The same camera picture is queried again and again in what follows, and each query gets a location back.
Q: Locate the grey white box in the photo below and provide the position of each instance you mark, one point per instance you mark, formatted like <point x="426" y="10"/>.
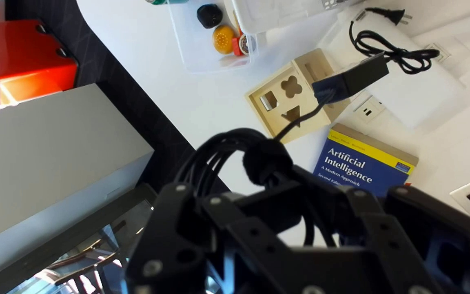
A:
<point x="49" y="157"/>

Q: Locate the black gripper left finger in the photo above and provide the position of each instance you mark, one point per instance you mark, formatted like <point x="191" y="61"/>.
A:
<point x="191" y="246"/>

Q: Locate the wooden shape sorter box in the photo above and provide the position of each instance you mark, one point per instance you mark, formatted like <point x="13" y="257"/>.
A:
<point x="269" y="123"/>

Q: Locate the white paper sheet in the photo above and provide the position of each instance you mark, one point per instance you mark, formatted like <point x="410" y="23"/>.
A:
<point x="424" y="92"/>

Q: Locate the black round toy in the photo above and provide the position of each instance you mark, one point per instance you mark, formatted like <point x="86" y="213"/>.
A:
<point x="209" y="15"/>

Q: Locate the white wall plug adapter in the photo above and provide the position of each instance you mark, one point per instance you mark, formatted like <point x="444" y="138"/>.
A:
<point x="369" y="108"/>

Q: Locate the red orange box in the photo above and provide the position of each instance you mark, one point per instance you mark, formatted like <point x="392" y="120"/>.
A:
<point x="23" y="54"/>

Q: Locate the blue yellow textbook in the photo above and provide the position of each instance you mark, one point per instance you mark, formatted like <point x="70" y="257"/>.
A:
<point x="354" y="164"/>

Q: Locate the yellow orange round toy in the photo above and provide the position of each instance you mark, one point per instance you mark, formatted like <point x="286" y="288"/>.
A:
<point x="224" y="40"/>

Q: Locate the small red orange toy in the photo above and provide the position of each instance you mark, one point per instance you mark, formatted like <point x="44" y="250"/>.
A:
<point x="240" y="46"/>

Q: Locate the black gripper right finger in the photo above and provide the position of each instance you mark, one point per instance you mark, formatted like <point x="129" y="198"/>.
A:
<point x="436" y="250"/>

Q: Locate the clear plastic bin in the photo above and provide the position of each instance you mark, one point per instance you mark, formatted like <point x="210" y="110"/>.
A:
<point x="202" y="58"/>

